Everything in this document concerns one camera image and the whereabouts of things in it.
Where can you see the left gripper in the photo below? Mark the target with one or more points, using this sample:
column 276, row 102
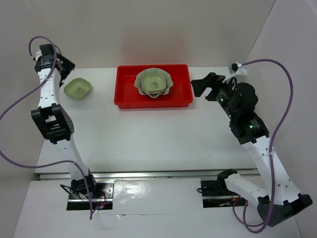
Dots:
column 68, row 66

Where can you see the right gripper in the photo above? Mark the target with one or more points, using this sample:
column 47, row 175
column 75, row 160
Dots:
column 212, row 80

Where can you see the green square plate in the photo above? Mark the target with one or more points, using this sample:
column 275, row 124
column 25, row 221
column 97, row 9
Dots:
column 78, row 88
column 153, row 83

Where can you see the large green scalloped bowl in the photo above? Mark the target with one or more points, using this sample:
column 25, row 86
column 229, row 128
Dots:
column 169, row 81

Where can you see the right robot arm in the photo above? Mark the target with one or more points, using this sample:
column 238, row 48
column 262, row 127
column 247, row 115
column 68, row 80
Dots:
column 280, row 199

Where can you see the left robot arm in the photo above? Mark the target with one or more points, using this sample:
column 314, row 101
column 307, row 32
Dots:
column 52, row 120

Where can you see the red plastic bin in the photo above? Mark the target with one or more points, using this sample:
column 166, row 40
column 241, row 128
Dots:
column 126, row 95

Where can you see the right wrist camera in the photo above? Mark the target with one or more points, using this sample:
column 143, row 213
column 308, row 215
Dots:
column 238, row 70

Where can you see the front aluminium rail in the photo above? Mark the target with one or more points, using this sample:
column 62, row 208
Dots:
column 150, row 175

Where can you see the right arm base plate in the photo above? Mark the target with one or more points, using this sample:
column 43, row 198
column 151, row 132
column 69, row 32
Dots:
column 215, row 195

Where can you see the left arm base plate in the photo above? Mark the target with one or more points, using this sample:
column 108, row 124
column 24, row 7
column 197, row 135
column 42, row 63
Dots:
column 102, row 198

